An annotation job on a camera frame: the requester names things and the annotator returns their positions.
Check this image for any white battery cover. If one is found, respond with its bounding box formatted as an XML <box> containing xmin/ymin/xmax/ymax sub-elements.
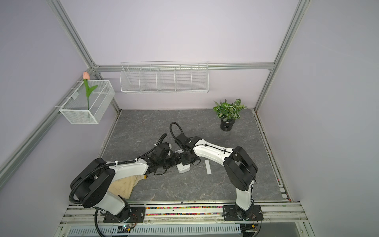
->
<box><xmin>205</xmin><ymin>160</ymin><xmax>212</xmax><ymax>175</ymax></box>

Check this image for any white digital alarm clock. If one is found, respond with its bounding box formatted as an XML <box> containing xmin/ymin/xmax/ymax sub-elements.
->
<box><xmin>174</xmin><ymin>150</ymin><xmax>190</xmax><ymax>174</ymax></box>

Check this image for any pink artificial tulip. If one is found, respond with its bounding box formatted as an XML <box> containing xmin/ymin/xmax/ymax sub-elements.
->
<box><xmin>83</xmin><ymin>72</ymin><xmax>98</xmax><ymax>110</ymax></box>

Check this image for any white mesh wall basket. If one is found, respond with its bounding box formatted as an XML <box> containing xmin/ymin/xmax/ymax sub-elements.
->
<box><xmin>59</xmin><ymin>80</ymin><xmax>115</xmax><ymax>124</ymax></box>

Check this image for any white wire wall shelf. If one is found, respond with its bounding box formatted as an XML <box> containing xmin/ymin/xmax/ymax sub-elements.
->
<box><xmin>120</xmin><ymin>61</ymin><xmax>209</xmax><ymax>93</ymax></box>

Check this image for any green potted plant black pot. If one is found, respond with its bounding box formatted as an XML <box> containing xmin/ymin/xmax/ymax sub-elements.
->
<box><xmin>213</xmin><ymin>99</ymin><xmax>247</xmax><ymax>131</ymax></box>

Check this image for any beige work glove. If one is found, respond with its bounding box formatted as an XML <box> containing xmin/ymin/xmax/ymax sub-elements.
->
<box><xmin>108</xmin><ymin>175</ymin><xmax>148</xmax><ymax>199</ymax></box>

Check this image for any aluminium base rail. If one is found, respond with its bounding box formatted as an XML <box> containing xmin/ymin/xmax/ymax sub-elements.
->
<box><xmin>60</xmin><ymin>201</ymin><xmax>310</xmax><ymax>227</ymax></box>

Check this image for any white vented cable duct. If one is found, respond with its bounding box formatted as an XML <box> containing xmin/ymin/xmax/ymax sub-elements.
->
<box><xmin>66</xmin><ymin>223</ymin><xmax>242</xmax><ymax>237</ymax></box>

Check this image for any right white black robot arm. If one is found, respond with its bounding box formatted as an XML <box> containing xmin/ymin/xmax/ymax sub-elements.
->
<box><xmin>169</xmin><ymin>122</ymin><xmax>264</xmax><ymax>222</ymax></box>

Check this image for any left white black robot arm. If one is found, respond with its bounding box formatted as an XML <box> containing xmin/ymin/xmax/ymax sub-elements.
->
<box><xmin>69</xmin><ymin>133</ymin><xmax>179</xmax><ymax>237</ymax></box>

